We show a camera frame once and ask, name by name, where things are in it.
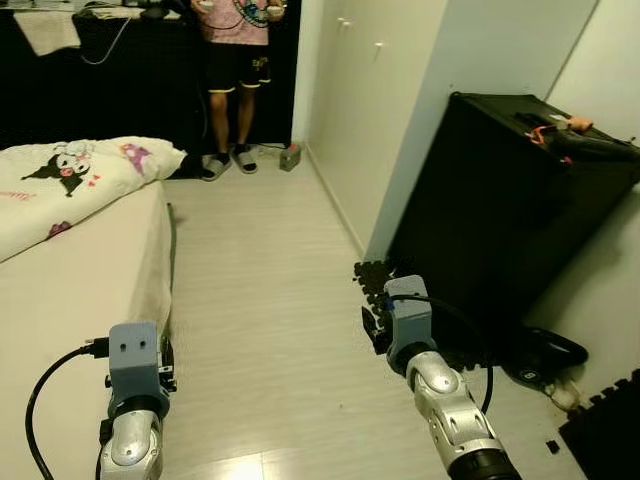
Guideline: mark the small orange item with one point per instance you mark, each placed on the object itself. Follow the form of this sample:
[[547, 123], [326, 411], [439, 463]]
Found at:
[[540, 133]]

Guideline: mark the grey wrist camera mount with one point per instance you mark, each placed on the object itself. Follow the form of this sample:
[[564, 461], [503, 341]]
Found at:
[[410, 315], [133, 355]]

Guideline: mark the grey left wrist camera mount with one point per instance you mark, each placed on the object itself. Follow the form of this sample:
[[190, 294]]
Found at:
[[133, 355]]

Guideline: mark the large black cabinet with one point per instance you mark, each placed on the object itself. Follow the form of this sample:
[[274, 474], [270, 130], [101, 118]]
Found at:
[[500, 220]]

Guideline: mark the white power plug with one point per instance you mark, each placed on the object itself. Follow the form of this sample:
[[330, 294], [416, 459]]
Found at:
[[568, 395]]

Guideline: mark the small grey box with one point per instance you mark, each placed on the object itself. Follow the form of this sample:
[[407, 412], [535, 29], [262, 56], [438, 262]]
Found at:
[[291, 158]]

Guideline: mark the person in pink shirt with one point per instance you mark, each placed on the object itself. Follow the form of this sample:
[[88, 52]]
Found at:
[[237, 60]]

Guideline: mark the beige towel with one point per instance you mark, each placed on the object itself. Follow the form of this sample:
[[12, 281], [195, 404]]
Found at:
[[45, 30]]

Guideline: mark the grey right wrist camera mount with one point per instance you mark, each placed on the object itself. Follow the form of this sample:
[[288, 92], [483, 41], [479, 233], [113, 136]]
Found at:
[[410, 315]]

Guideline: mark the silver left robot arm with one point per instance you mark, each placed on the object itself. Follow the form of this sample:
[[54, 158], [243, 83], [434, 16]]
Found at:
[[132, 440]]

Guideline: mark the small peach coloured item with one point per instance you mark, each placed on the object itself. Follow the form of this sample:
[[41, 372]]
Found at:
[[580, 125]]

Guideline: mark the white wardrobe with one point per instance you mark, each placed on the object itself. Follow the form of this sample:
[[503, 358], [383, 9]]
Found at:
[[400, 110]]

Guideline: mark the cream cartoon print quilt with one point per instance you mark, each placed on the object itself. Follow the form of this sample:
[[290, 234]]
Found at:
[[70, 190]]

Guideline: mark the black oval device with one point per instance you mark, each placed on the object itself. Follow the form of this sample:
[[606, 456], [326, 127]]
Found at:
[[545, 358]]

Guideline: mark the mattress with beige sheet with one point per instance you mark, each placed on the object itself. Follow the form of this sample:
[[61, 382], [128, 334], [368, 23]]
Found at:
[[70, 320]]

